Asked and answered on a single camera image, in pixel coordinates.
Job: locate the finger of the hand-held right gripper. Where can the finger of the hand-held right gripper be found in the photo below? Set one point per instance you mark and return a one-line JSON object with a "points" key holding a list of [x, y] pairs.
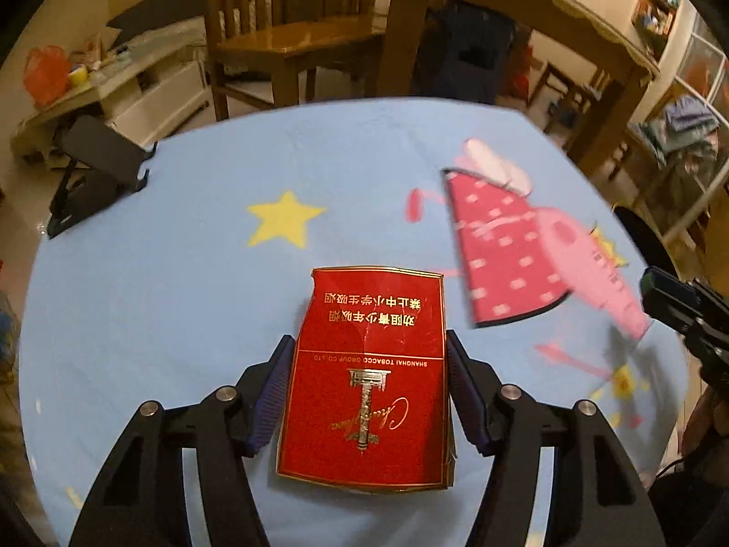
{"points": [[666, 296]]}

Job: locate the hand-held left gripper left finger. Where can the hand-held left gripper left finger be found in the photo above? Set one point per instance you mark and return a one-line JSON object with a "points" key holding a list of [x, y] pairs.
{"points": [[270, 399]]}

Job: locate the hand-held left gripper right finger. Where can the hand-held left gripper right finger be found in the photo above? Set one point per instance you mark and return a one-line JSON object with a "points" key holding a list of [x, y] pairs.
{"points": [[464, 393]]}

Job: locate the red cigarette carton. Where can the red cigarette carton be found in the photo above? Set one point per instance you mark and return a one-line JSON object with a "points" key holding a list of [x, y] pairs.
{"points": [[364, 353]]}

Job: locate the black rounded object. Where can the black rounded object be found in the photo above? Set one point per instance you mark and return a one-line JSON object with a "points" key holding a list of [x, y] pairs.
{"points": [[643, 236]]}

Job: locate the blue printed tablecloth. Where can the blue printed tablecloth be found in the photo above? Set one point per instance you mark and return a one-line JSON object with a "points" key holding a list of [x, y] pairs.
{"points": [[228, 296]]}

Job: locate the pile of clothes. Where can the pile of clothes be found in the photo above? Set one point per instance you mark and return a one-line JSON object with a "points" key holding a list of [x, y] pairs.
{"points": [[683, 125]]}

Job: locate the small wooden chair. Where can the small wooden chair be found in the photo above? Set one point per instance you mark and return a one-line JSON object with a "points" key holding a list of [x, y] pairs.
{"points": [[569, 94]]}

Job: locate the black folding phone stand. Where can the black folding phone stand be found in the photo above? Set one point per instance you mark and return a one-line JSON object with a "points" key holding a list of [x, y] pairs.
{"points": [[97, 148]]}

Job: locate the dark bag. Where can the dark bag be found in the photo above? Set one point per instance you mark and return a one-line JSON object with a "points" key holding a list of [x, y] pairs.
{"points": [[467, 51]]}

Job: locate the white coffee table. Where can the white coffee table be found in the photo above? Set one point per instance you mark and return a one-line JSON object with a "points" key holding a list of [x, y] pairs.
{"points": [[142, 80]]}

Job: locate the yellow cup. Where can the yellow cup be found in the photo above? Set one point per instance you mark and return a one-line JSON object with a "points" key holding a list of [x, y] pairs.
{"points": [[78, 75]]}

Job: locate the orange plastic bag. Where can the orange plastic bag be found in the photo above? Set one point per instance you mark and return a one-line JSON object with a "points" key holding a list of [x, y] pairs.
{"points": [[45, 77]]}

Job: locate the dark sofa cushion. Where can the dark sofa cushion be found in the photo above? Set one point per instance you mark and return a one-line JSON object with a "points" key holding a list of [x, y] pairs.
{"points": [[159, 8]]}

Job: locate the wall shelf with items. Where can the wall shelf with items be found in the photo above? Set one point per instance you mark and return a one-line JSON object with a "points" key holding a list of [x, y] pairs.
{"points": [[655, 11]]}

